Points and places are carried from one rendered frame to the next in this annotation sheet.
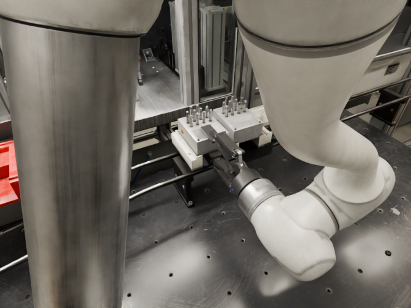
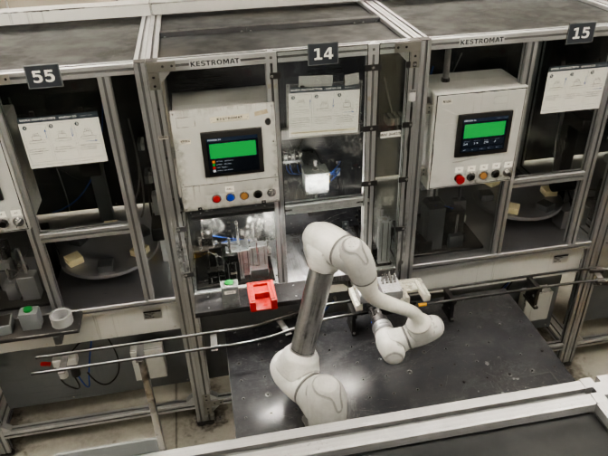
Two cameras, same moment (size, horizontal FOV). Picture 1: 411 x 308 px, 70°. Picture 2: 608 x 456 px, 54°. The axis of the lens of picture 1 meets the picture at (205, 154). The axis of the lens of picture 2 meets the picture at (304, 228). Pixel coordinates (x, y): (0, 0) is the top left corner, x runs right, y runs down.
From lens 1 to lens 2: 2.07 m
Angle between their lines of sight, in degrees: 17
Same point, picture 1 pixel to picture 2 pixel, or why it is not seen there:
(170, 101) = not seen: hidden behind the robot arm
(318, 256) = (393, 351)
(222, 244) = (366, 358)
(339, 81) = (365, 289)
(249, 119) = (395, 287)
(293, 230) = (387, 340)
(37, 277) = (300, 323)
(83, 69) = (323, 280)
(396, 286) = (456, 395)
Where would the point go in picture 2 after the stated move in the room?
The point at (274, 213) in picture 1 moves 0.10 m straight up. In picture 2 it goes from (383, 333) to (384, 315)
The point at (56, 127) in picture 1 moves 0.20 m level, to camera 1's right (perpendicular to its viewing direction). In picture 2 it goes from (316, 289) to (367, 298)
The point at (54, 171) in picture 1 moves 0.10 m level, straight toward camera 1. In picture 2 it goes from (313, 297) to (321, 313)
